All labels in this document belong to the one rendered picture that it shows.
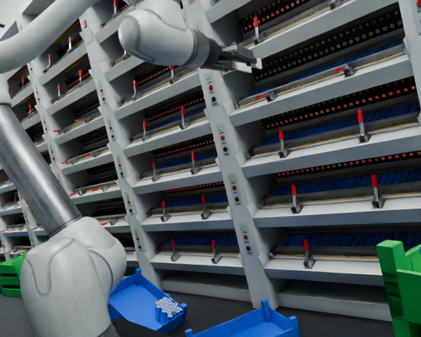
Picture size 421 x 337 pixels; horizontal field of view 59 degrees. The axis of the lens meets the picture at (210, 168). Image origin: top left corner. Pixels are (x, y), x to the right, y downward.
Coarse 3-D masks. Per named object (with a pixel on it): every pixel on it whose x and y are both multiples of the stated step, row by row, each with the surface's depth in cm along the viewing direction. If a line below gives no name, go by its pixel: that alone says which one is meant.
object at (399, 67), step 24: (360, 48) 116; (288, 72) 134; (360, 72) 102; (384, 72) 98; (408, 72) 94; (240, 96) 140; (288, 96) 117; (312, 96) 112; (336, 96) 108; (240, 120) 133
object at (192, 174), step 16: (176, 144) 178; (192, 144) 172; (208, 144) 166; (160, 160) 191; (176, 160) 178; (192, 160) 154; (208, 160) 154; (144, 176) 186; (160, 176) 174; (176, 176) 163; (192, 176) 153; (208, 176) 147; (144, 192) 179
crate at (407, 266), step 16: (384, 256) 39; (400, 256) 39; (416, 256) 43; (384, 272) 40; (400, 272) 38; (416, 272) 37; (400, 288) 39; (416, 288) 37; (400, 304) 39; (416, 304) 37; (416, 320) 38
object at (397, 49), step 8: (392, 48) 99; (400, 48) 98; (368, 56) 104; (376, 56) 102; (384, 56) 101; (392, 56) 98; (344, 64) 109; (360, 64) 105; (368, 64) 102; (320, 72) 114; (328, 72) 112; (336, 72) 110; (296, 80) 120; (304, 80) 117; (312, 80) 116; (320, 80) 112; (280, 88) 123; (288, 88) 122; (296, 88) 118; (240, 104) 136
